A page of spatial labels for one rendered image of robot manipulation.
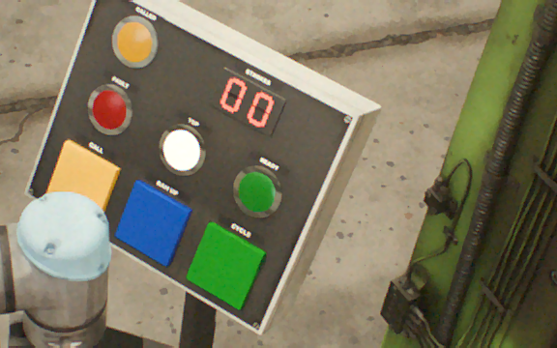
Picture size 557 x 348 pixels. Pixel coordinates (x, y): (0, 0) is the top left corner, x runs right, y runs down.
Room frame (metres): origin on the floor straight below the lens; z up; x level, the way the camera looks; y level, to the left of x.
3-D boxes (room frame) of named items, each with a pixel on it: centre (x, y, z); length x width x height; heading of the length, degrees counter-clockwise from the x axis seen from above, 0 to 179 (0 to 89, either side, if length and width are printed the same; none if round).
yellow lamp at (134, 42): (0.99, 0.19, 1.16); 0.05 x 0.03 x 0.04; 41
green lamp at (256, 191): (0.87, 0.02, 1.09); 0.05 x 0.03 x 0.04; 41
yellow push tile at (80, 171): (0.91, 0.22, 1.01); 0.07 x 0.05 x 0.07; 66
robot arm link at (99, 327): (0.62, 0.17, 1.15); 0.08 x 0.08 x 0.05
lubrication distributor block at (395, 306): (0.98, -0.20, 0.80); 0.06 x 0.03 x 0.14; 41
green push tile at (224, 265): (0.83, 0.04, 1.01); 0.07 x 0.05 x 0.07; 66
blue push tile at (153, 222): (0.87, 0.13, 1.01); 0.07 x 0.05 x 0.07; 66
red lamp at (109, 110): (0.95, 0.20, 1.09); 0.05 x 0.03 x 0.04; 41
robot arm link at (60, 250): (0.62, 0.17, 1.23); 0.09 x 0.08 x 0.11; 113
